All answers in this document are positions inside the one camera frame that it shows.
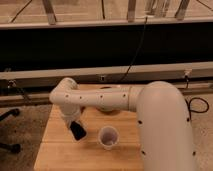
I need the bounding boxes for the black rectangular eraser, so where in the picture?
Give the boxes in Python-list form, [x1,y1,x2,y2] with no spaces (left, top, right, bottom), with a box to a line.
[70,121,86,140]

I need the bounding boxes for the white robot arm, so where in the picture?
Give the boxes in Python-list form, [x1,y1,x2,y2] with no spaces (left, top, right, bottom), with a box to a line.
[49,77,198,171]

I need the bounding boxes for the green round plate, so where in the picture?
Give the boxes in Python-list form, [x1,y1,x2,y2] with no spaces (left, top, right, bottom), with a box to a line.
[97,86,115,113]

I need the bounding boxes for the black office chair base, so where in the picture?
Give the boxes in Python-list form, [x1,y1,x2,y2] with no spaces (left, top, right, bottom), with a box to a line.
[0,108,22,155]

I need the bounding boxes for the black hanging cable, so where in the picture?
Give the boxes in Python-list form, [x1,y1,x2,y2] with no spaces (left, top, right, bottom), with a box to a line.
[119,16,149,83]

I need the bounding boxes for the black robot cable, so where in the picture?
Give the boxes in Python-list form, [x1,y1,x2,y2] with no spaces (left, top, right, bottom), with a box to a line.
[184,96,211,123]

